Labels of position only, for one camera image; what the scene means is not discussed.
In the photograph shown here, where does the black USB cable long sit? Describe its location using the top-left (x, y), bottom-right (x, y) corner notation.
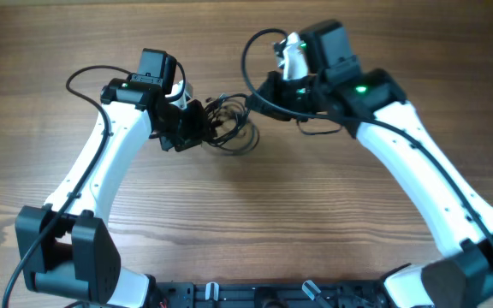
top-left (201, 98), bottom-right (259, 156)

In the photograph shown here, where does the black USB cable short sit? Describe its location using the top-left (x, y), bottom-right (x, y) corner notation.
top-left (205, 93), bottom-right (250, 148)

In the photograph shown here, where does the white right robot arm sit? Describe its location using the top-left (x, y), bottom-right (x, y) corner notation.
top-left (246, 69), bottom-right (493, 307)

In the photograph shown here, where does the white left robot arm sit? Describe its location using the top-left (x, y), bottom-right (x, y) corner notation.
top-left (13, 74), bottom-right (206, 307)

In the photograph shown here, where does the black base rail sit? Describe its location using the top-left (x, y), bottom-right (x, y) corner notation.
top-left (157, 281), bottom-right (391, 308)

